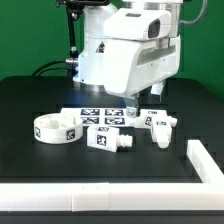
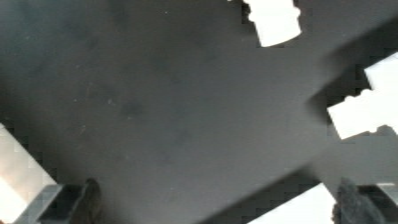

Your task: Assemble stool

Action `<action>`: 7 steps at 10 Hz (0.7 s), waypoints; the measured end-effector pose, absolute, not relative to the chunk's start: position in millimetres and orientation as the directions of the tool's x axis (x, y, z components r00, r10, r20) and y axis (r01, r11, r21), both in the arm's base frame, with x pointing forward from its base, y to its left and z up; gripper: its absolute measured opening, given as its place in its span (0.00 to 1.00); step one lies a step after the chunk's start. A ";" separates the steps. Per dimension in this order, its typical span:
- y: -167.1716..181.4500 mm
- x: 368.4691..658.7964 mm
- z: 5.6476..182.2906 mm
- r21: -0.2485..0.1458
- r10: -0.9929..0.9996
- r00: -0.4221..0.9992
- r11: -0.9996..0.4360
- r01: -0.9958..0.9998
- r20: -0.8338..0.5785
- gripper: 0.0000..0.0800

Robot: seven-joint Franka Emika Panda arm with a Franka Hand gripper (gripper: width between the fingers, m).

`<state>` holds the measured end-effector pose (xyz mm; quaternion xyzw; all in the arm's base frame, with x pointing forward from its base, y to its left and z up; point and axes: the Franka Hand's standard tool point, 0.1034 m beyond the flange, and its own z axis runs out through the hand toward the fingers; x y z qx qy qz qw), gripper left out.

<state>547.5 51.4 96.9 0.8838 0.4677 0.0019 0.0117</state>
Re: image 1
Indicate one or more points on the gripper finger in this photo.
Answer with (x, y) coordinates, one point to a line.
(156, 92)
(132, 106)

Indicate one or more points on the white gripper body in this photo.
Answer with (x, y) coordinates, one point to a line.
(140, 51)

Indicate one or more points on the white round stool seat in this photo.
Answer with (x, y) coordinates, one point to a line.
(58, 128)

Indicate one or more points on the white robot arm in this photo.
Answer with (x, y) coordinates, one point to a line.
(90, 61)

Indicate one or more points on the white marker sheet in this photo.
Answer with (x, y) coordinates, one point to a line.
(116, 117)

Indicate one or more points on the white L-shaped fence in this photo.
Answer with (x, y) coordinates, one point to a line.
(208, 194)

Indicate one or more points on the black camera stand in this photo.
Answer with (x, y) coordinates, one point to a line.
(74, 9)

